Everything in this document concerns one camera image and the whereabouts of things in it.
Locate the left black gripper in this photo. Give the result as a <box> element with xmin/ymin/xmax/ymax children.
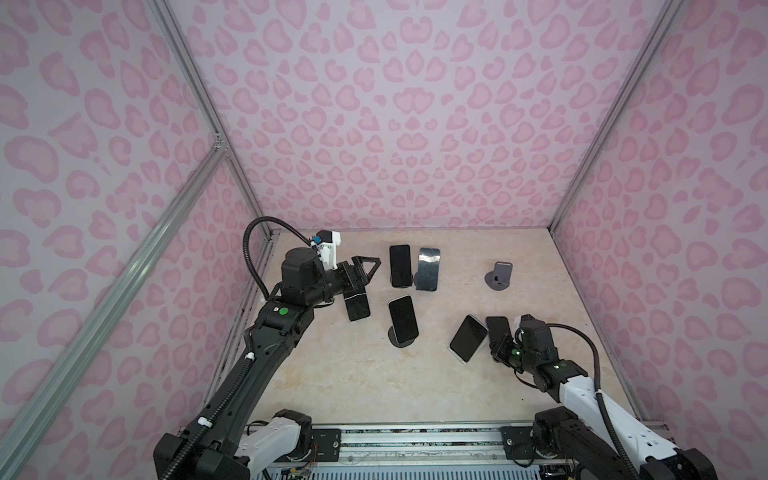
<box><xmin>304</xmin><ymin>256</ymin><xmax>380</xmax><ymax>309</ymax></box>

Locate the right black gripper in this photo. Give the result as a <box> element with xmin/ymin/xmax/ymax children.
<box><xmin>485</xmin><ymin>333</ymin><xmax>538</xmax><ymax>375</ymax></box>

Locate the black phone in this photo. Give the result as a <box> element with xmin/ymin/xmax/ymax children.
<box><xmin>389</xmin><ymin>244</ymin><xmax>413</xmax><ymax>288</ymax></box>
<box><xmin>388</xmin><ymin>296</ymin><xmax>419</xmax><ymax>330</ymax></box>
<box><xmin>343</xmin><ymin>286</ymin><xmax>371</xmax><ymax>322</ymax></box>
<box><xmin>449</xmin><ymin>315</ymin><xmax>488</xmax><ymax>363</ymax></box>
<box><xmin>485</xmin><ymin>316</ymin><xmax>511</xmax><ymax>351</ymax></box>

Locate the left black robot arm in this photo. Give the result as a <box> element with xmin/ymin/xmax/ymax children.
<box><xmin>153</xmin><ymin>247</ymin><xmax>381</xmax><ymax>479</ymax></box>

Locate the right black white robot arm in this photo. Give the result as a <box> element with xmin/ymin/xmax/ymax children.
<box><xmin>491</xmin><ymin>314</ymin><xmax>718</xmax><ymax>479</ymax></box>

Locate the grey round phone stand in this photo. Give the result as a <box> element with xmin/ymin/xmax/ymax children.
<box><xmin>484</xmin><ymin>261</ymin><xmax>514</xmax><ymax>291</ymax></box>

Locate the black round phone stand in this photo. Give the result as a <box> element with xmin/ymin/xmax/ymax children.
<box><xmin>387</xmin><ymin>327</ymin><xmax>419</xmax><ymax>348</ymax></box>

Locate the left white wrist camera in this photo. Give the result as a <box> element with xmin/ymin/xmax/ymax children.
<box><xmin>311</xmin><ymin>230</ymin><xmax>341</xmax><ymax>270</ymax></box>

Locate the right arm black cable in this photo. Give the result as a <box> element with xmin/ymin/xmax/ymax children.
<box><xmin>542</xmin><ymin>322</ymin><xmax>640</xmax><ymax>480</ymax></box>

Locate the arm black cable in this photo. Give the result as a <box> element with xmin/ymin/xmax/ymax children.
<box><xmin>242</xmin><ymin>215</ymin><xmax>313</xmax><ymax>301</ymax></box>
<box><xmin>542</xmin><ymin>322</ymin><xmax>640</xmax><ymax>480</ymax></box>

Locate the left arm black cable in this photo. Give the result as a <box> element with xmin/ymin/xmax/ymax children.
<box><xmin>242</xmin><ymin>215</ymin><xmax>313</xmax><ymax>301</ymax></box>

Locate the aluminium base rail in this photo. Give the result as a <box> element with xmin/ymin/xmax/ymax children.
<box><xmin>173</xmin><ymin>419</ymin><xmax>691</xmax><ymax>480</ymax></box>

